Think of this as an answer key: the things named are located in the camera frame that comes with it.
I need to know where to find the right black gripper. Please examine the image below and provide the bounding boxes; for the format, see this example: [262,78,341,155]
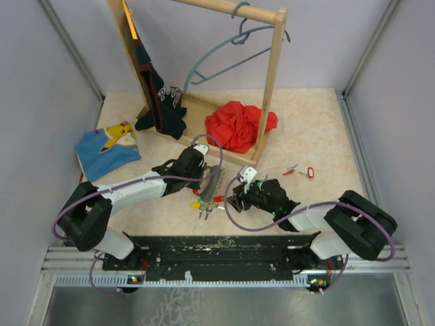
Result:
[226,179,277,215]

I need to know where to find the key with red tag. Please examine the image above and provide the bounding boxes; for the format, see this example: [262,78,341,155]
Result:
[300,166,315,179]
[212,196,225,210]

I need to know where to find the grey key organiser plate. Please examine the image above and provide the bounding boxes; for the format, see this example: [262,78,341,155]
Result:
[198,165,225,206]

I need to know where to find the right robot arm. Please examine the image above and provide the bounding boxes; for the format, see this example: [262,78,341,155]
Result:
[224,179,398,269]

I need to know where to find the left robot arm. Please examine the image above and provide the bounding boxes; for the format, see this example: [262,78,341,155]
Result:
[54,143,209,270]

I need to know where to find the navy blue shirt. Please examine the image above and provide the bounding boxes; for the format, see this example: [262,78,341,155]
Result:
[133,39,187,140]

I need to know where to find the red crumpled cloth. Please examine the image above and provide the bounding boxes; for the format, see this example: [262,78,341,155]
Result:
[205,101,262,153]

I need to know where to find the wooden clothes rack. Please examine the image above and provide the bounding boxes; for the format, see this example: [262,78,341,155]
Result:
[106,0,289,166]

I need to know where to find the blue Pikachu shirt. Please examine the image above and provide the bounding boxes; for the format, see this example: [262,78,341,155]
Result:
[75,121,141,182]

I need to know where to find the teal plastic hanger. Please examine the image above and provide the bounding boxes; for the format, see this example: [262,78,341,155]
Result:
[183,1,292,92]

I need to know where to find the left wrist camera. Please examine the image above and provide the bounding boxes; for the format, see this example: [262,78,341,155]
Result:
[191,143,209,158]

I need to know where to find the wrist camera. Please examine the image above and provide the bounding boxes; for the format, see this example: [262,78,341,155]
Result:
[237,165,257,184]
[191,143,209,158]

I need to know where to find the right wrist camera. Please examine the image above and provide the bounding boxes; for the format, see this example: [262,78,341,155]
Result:
[237,165,257,184]

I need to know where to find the key with red handle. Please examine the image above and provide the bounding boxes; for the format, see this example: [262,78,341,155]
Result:
[283,164,298,176]

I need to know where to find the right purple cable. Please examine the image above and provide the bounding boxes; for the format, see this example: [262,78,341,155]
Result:
[223,175,397,295]

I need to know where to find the purple cable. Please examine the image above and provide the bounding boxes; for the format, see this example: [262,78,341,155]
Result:
[50,134,224,297]
[223,175,397,295]

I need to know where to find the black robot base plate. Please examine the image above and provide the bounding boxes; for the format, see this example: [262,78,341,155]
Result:
[103,235,343,283]

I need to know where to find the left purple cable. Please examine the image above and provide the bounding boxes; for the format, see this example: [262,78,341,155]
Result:
[50,134,224,297]

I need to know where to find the grey slotted cable duct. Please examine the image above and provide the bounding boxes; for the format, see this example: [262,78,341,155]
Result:
[54,273,336,289]

